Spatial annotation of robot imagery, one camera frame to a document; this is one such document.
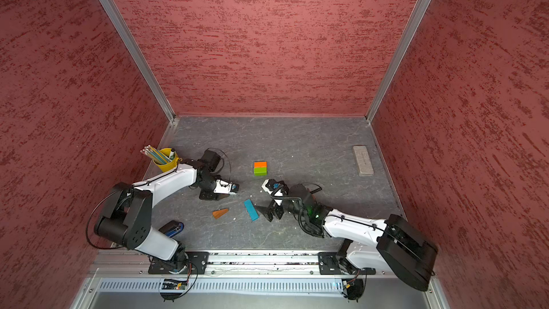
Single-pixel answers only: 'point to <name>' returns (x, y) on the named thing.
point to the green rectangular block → (260, 172)
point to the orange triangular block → (219, 213)
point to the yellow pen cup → (171, 165)
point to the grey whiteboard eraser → (362, 159)
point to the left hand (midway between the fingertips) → (214, 193)
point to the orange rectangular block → (260, 164)
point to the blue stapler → (172, 227)
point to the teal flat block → (251, 209)
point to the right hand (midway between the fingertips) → (263, 200)
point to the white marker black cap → (172, 154)
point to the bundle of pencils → (156, 154)
